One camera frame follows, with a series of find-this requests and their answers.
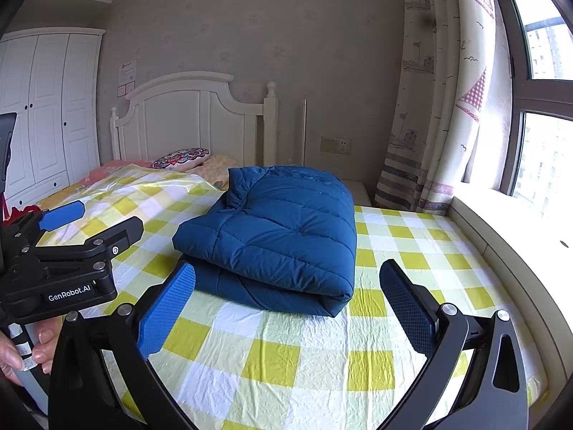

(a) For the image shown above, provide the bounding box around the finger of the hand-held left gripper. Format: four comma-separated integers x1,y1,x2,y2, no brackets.
2,200,87,245
33,216,145,269

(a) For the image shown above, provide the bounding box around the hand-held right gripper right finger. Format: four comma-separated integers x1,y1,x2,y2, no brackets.
379,258,529,430

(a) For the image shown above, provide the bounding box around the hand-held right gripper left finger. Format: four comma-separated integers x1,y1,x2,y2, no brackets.
47,261,198,430

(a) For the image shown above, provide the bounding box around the blue quilted jacket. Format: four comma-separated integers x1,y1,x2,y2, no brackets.
172,165,357,318

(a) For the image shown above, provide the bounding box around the person's left hand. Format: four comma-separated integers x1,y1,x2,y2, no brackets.
0,328,58,385

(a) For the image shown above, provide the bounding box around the red cloth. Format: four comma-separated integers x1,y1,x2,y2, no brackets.
2,204,43,227

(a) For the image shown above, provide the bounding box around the yellow checkered duvet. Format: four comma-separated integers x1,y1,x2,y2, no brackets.
36,163,227,234

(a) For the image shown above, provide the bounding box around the colourful patterned pillow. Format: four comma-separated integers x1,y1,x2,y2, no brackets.
150,146,211,172

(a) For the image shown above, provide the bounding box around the white wardrobe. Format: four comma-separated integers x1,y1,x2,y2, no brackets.
0,28,106,209

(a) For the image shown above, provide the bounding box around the white window ledge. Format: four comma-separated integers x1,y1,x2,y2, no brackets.
448,179,573,413

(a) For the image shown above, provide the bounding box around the cream pillow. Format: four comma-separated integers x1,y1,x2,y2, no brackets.
197,154,240,189

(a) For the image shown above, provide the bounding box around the white nightstand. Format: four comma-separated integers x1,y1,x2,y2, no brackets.
340,179,374,207

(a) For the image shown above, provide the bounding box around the yellow checkered bedsheet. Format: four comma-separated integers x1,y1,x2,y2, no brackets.
58,188,549,430

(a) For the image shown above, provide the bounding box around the white bed headboard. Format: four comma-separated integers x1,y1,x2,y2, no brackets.
110,72,279,175

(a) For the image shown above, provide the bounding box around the thin metal lamp pole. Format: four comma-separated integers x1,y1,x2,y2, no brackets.
301,99,309,166

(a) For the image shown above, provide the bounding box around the printed cream curtain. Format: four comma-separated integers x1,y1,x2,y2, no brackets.
374,0,513,216

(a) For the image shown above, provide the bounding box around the dark framed window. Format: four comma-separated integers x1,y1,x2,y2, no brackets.
488,0,573,220

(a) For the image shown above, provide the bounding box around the beige wall socket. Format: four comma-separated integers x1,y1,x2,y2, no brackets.
320,137,352,154

